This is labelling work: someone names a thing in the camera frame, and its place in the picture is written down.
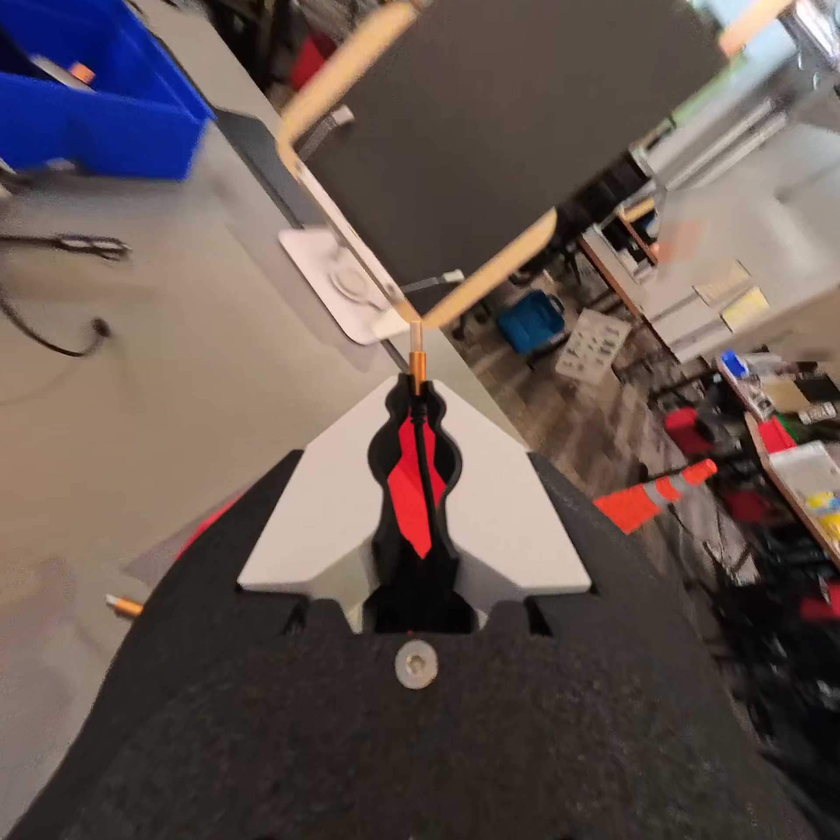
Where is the grey metal cabinet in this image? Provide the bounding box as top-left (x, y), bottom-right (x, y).
top-left (630, 0), bottom-right (840, 365)

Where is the dark desk cable cover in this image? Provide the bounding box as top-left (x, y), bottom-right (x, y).
top-left (215, 108), bottom-right (312, 227)

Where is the cluttered wooden table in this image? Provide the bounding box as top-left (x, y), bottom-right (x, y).
top-left (715, 354), bottom-right (840, 565)

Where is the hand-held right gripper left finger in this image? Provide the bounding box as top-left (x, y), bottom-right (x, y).
top-left (236, 374), bottom-right (411, 601)

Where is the orange traffic cone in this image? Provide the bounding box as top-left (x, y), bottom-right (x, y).
top-left (592, 458), bottom-right (718, 536)

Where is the red storage box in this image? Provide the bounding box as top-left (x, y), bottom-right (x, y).
top-left (664, 407), bottom-right (716, 457)

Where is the red plastic bin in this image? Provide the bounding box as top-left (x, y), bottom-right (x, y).
top-left (176, 420), bottom-right (435, 560)

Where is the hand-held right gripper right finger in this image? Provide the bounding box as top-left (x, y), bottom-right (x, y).
top-left (427, 377), bottom-right (593, 601)

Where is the blue storage box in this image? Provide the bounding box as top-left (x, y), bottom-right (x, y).
top-left (495, 290), bottom-right (567, 355)

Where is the grey usb hub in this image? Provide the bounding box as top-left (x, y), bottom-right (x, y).
top-left (29, 54), bottom-right (80, 85)

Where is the blue plastic bin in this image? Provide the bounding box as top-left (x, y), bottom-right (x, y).
top-left (0, 0), bottom-right (216, 179)

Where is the black cable with orange plugs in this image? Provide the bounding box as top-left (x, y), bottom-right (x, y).
top-left (0, 289), bottom-right (114, 360)

